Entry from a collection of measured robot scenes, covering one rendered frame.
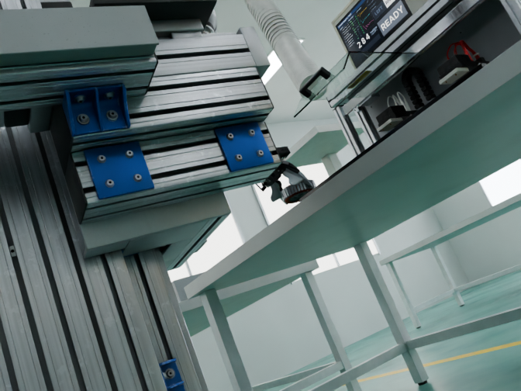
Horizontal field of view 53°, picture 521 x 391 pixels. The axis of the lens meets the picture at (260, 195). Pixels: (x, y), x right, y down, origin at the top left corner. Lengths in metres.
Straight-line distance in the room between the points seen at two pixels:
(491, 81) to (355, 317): 6.39
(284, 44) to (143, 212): 2.30
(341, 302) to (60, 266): 6.44
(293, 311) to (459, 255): 3.56
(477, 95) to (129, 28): 0.65
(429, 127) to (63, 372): 0.83
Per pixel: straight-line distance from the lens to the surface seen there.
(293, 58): 3.03
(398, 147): 1.21
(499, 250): 8.91
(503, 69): 1.08
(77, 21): 0.79
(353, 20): 1.81
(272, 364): 6.41
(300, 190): 1.57
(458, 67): 1.48
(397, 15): 1.70
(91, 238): 0.91
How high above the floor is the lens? 0.44
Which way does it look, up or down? 15 degrees up
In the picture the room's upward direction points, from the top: 22 degrees counter-clockwise
